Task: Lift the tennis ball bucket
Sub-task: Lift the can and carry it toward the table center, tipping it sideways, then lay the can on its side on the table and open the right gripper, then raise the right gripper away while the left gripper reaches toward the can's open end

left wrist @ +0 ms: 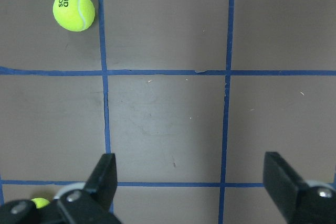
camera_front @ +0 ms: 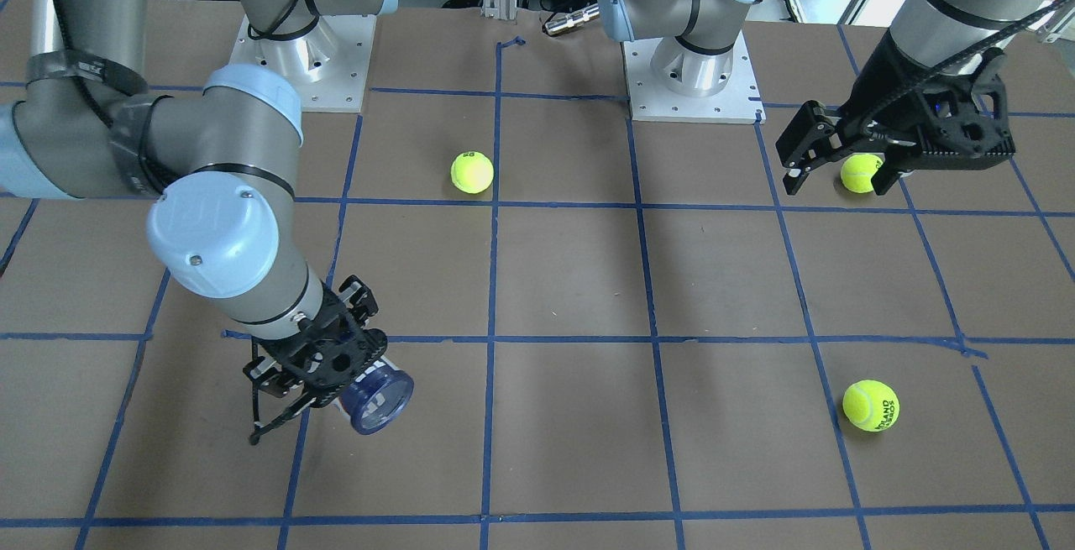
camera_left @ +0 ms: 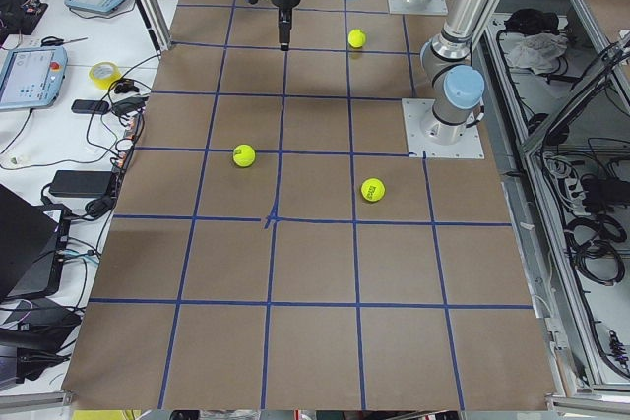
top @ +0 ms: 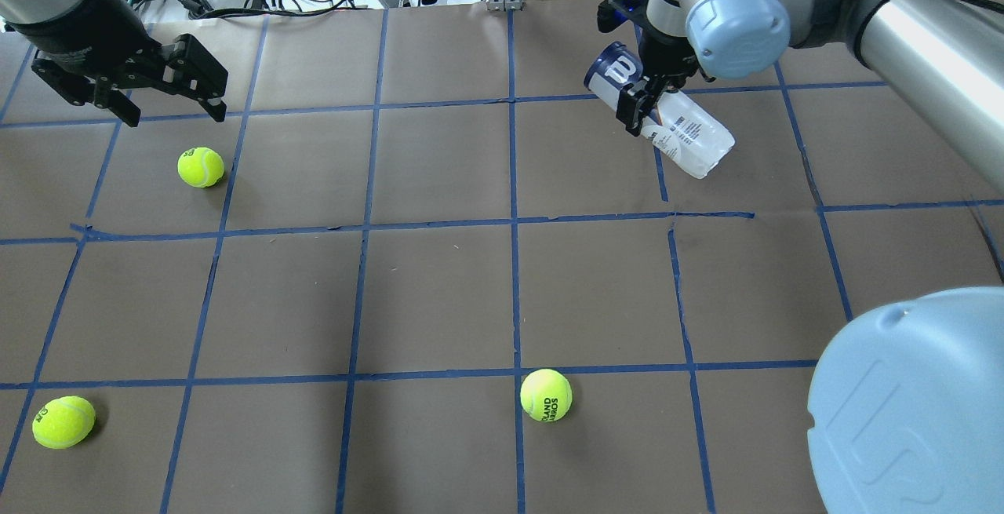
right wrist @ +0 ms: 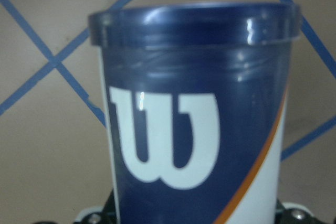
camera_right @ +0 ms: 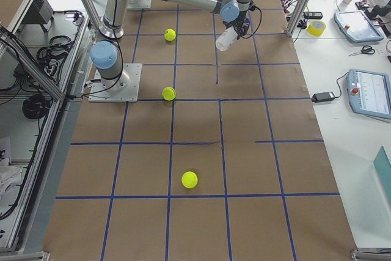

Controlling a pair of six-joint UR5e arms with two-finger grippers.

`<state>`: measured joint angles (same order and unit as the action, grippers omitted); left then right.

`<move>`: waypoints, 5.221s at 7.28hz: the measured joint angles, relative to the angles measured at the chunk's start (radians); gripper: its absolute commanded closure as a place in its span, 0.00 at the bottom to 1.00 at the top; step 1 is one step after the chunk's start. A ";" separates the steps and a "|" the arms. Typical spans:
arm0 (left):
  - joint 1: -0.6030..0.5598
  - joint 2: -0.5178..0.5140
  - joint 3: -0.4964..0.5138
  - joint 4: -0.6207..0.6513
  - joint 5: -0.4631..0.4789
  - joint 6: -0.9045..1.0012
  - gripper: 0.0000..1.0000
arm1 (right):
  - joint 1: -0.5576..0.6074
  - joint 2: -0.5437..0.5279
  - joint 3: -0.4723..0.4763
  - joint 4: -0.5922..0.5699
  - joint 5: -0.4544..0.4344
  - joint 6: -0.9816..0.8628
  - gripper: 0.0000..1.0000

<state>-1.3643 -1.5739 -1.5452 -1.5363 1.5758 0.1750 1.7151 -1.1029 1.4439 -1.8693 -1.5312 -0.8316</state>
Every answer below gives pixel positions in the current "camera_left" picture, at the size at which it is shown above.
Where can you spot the teach pendant near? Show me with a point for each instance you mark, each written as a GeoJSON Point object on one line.
{"type": "Point", "coordinates": [31, 78]}

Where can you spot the tennis ball Wilson right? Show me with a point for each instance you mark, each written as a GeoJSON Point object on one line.
{"type": "Point", "coordinates": [356, 38]}

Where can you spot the tennis ball near gripper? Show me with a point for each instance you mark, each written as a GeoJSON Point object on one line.
{"type": "Point", "coordinates": [243, 155]}

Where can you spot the tennis ball Roland Garros centre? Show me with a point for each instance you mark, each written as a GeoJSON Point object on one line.
{"type": "Point", "coordinates": [372, 190]}

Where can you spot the grey power adapter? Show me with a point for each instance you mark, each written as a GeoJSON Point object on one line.
{"type": "Point", "coordinates": [80, 183]}

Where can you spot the black phone device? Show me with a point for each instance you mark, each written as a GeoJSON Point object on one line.
{"type": "Point", "coordinates": [90, 106]}

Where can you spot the scissors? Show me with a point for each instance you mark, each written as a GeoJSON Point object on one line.
{"type": "Point", "coordinates": [58, 41]}

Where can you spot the white cloth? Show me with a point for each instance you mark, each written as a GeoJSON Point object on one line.
{"type": "Point", "coordinates": [539, 53]}

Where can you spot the yellow tape roll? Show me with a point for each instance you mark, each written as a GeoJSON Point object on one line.
{"type": "Point", "coordinates": [104, 74]}

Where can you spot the black laptop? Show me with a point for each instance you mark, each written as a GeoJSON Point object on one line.
{"type": "Point", "coordinates": [32, 241]}

